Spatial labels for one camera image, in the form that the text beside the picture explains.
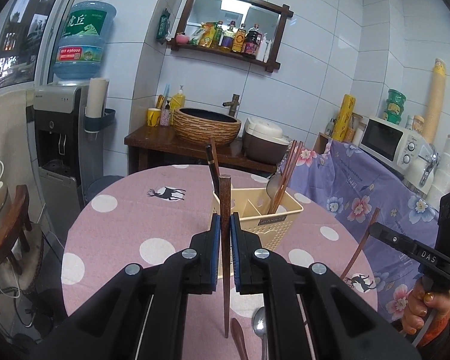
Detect steel spoon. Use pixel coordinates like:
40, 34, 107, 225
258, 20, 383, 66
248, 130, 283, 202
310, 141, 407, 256
252, 306, 268, 360
266, 170, 282, 201

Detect black patterned chopstick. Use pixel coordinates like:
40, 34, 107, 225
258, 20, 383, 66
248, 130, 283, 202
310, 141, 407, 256
205, 144, 220, 196

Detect dark wooden chopstick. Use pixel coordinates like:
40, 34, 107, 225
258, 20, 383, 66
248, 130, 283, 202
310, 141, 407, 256
209, 137, 220, 187
219, 175, 232, 338

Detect brown wooden spoon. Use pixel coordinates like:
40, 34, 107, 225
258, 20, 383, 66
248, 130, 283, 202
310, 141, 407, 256
231, 318, 249, 360

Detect person's right hand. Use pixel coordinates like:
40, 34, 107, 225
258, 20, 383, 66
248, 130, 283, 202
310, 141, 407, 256
401, 278, 450, 339

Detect white kettle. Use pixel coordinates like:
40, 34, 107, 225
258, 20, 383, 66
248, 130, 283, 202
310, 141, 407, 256
403, 143, 440, 197

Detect pink polka dot tablecloth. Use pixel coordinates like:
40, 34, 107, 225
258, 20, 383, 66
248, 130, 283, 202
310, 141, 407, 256
61, 165, 358, 359

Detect purple floral cloth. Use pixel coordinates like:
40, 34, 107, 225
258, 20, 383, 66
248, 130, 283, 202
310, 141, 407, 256
289, 141, 438, 322

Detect cream plastic utensil holder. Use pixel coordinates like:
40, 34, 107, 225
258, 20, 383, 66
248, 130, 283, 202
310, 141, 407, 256
231, 188, 303, 250

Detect white microwave oven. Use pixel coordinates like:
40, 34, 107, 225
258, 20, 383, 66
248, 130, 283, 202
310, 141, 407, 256
358, 117, 425, 176

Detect dark wooden stool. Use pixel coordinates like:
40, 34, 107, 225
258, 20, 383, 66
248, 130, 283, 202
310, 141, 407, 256
0, 184, 32, 275

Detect tall paper cup stack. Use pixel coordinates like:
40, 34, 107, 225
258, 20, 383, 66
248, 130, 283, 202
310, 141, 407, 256
422, 58, 446, 144

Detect green instant noodle cups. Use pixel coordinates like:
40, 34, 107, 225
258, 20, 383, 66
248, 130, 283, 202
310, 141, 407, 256
383, 88, 407, 125

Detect grey water dispenser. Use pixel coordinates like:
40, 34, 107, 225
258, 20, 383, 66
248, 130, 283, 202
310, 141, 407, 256
26, 82, 107, 211

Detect dark wooden counter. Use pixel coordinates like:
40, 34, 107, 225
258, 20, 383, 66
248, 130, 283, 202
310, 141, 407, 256
124, 125, 276, 176

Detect brown white rice cooker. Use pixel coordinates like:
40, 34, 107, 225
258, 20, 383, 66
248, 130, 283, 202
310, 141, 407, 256
242, 116, 290, 165

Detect yellow roll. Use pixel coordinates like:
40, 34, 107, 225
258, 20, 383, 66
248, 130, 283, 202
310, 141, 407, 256
331, 94, 356, 141

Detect woven basin sink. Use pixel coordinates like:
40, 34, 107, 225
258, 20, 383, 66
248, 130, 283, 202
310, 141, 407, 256
173, 107, 241, 146

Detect yellow mug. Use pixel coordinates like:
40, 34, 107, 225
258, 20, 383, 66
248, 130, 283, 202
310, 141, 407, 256
146, 107, 161, 128

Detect yellow soap bottle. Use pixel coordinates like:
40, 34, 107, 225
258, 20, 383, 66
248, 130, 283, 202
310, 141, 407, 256
170, 86, 185, 116

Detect bamboo style faucet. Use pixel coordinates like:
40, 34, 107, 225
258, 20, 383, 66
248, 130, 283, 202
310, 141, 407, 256
223, 94, 240, 117

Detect white paper cup stack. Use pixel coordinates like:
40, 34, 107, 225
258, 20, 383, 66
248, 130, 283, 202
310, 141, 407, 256
85, 78, 109, 119

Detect blue water jug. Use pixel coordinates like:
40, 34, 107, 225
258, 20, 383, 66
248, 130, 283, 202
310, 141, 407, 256
53, 1, 117, 80

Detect dark soy sauce bottle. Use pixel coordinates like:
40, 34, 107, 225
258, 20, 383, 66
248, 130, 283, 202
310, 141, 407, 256
242, 24, 262, 59

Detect green hanging packet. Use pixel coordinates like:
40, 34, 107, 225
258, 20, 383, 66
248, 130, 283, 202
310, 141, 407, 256
156, 8, 170, 44

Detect yellow oil bottle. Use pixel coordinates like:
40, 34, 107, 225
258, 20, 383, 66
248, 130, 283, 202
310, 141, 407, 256
232, 24, 246, 54

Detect wooden framed mirror shelf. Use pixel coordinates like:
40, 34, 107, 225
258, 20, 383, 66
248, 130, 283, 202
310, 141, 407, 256
168, 0, 293, 72

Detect window with frame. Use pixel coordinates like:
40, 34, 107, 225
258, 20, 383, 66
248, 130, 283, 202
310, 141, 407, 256
0, 0, 74, 94

